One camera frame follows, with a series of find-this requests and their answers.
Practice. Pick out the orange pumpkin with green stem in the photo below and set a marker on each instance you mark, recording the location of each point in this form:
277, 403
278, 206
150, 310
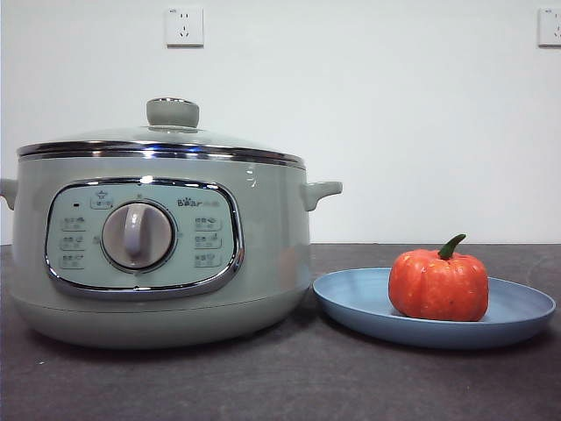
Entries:
438, 285

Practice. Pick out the glass lid with green knob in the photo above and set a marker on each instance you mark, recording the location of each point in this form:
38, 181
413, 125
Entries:
173, 113

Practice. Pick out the blue round plate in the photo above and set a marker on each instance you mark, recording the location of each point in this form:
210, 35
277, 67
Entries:
350, 298

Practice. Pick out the pale green electric steamer pot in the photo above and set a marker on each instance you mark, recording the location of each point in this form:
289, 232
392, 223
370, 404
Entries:
271, 263

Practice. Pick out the white wall socket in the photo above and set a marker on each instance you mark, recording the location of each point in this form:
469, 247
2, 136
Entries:
184, 26
550, 27

